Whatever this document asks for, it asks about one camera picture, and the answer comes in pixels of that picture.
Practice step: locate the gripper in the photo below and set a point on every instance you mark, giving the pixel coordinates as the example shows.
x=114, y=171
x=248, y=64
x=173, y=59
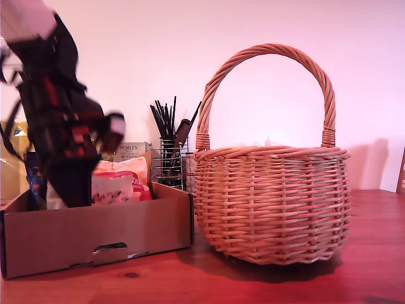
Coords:
x=63, y=126

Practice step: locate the blue Terry's orange eggs bag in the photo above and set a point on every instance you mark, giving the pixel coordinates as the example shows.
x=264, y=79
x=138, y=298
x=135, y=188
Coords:
x=33, y=180

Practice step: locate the red Maltesers bunnies bag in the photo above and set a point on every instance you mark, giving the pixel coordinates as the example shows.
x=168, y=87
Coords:
x=139, y=168

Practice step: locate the brown cardboard box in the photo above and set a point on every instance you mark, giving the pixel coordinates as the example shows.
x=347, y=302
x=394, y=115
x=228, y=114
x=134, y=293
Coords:
x=95, y=231

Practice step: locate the white Porlex box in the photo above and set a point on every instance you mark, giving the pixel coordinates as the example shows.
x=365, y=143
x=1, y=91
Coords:
x=133, y=150

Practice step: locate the black chopstick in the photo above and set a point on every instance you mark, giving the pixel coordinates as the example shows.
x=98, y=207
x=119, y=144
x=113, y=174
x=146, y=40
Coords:
x=161, y=118
x=157, y=122
x=167, y=119
x=196, y=111
x=173, y=114

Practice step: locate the white labelled tin can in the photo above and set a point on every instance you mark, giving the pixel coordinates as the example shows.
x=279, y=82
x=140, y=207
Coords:
x=190, y=174

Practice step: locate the dark brown wooden spatula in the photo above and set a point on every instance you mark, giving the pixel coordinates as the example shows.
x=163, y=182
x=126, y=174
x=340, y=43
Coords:
x=182, y=130

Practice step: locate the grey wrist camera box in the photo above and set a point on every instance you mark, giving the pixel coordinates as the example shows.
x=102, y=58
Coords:
x=25, y=17

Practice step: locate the brown wooden picture frame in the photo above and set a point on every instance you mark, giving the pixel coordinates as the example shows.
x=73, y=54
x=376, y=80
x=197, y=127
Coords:
x=402, y=177

